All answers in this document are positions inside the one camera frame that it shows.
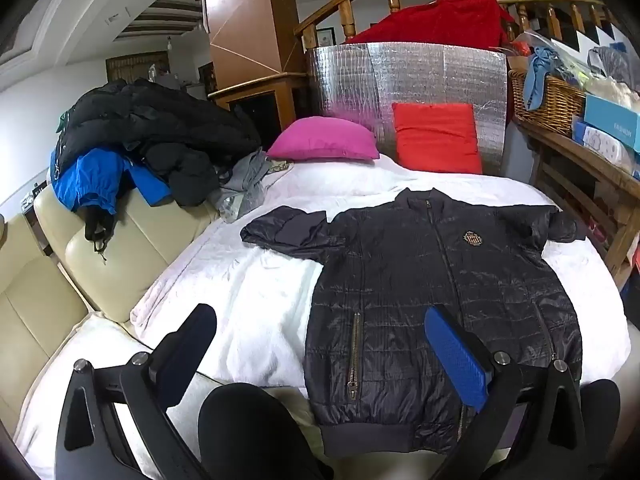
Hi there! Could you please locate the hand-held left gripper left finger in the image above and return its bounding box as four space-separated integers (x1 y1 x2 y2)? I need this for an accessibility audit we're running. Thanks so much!
55 304 217 480

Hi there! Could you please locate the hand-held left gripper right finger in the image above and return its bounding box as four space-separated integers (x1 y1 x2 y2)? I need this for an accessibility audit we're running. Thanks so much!
424 306 589 480

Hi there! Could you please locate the black quilted zip jacket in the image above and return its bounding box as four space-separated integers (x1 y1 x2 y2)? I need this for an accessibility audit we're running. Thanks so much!
240 187 588 458

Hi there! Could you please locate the white fleece blanket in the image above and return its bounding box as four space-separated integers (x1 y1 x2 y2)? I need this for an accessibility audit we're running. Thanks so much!
15 152 633 480

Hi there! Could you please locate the cream leather sofa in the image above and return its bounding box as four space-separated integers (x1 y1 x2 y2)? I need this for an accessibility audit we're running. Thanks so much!
0 180 221 441

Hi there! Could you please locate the person's left leg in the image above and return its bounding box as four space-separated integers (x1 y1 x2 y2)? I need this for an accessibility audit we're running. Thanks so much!
198 384 333 480

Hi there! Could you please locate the person's leg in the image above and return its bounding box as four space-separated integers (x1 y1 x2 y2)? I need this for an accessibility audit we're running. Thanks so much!
582 380 622 466
198 384 333 480

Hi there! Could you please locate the person's right leg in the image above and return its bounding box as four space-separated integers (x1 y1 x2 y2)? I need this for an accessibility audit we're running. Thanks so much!
582 380 622 466

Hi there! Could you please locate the grey garment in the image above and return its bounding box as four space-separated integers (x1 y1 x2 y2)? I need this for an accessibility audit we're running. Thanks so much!
217 149 291 223

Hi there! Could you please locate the blue jacket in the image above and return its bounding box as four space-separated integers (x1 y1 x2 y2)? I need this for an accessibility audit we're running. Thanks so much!
50 149 173 213

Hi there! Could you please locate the red pillow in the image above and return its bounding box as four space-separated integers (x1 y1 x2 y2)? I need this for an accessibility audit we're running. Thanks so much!
391 102 484 176

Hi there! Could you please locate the black puffer coat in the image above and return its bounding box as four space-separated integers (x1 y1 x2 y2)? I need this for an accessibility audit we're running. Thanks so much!
57 79 263 208

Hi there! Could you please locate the wooden side table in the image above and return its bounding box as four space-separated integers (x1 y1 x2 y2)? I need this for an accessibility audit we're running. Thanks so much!
515 117 640 291

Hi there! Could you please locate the magenta pillow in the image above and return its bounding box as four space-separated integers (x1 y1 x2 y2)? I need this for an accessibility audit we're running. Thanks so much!
266 116 381 162

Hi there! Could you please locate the patterned tissue box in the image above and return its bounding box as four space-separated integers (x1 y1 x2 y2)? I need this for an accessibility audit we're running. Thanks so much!
572 121 640 176

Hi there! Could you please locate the wicker basket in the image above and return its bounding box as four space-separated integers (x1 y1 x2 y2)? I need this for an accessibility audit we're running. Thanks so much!
508 69 587 137

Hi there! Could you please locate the teal cardboard box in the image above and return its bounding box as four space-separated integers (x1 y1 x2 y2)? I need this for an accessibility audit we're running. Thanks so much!
584 94 640 153

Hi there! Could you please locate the light blue cloth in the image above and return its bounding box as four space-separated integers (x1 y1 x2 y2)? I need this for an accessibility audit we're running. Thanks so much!
523 47 563 111

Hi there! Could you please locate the silver foil insulation panel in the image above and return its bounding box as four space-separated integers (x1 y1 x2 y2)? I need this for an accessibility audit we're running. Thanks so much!
306 41 508 166

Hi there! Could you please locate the brown wooden pillar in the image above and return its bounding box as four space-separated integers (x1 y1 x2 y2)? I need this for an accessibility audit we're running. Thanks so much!
200 0 308 81

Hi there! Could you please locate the grey folded cloth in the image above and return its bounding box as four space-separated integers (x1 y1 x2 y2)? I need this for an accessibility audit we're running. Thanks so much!
587 45 636 91

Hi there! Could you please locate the red fuzzy blanket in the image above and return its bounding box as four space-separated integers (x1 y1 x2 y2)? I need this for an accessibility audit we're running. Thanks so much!
345 0 516 52

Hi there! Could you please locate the wooden stair railing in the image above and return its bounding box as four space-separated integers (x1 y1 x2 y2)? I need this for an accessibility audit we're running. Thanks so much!
294 0 621 51

